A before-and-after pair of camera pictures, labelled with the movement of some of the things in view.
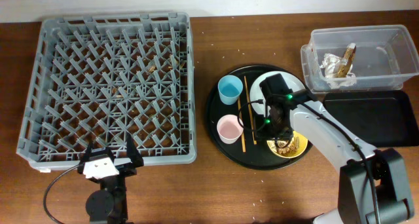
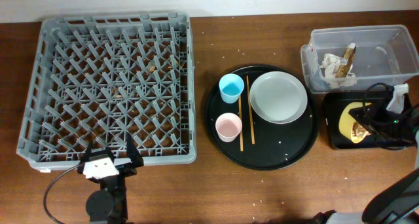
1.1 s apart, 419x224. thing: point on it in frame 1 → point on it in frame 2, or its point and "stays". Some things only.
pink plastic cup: x=229 y=128 stays
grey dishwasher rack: x=104 y=78 stays
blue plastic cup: x=230 y=88 stays
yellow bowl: x=296 y=147 → x=346 y=121
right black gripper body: x=268 y=127 → x=385 y=122
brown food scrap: x=349 y=54 stays
